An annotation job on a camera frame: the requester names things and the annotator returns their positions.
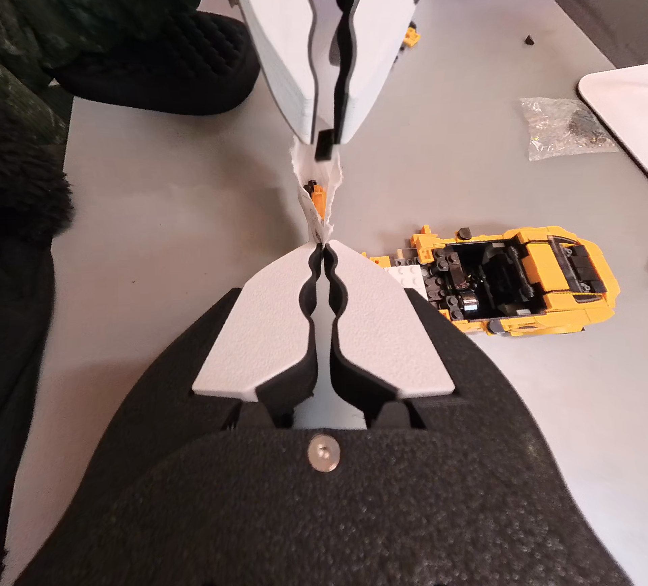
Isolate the black mesh chair armrest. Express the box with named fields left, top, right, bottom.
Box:
left=53, top=11, right=262, bottom=117

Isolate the clear plastic bag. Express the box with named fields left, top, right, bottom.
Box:
left=520, top=97, right=621, bottom=163

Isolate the pile of small lego pieces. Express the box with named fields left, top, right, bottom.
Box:
left=394, top=23, right=422, bottom=65

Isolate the yellow lego car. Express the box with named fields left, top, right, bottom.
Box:
left=362, top=224, right=621, bottom=339

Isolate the white book stand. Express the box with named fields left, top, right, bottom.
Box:
left=578, top=64, right=648, bottom=172

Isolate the white paper bag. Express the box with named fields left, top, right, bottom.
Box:
left=290, top=138, right=345, bottom=247

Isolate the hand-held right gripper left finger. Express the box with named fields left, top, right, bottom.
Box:
left=191, top=242, right=323, bottom=429

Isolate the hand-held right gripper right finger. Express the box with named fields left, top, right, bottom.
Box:
left=323, top=240, right=456, bottom=429

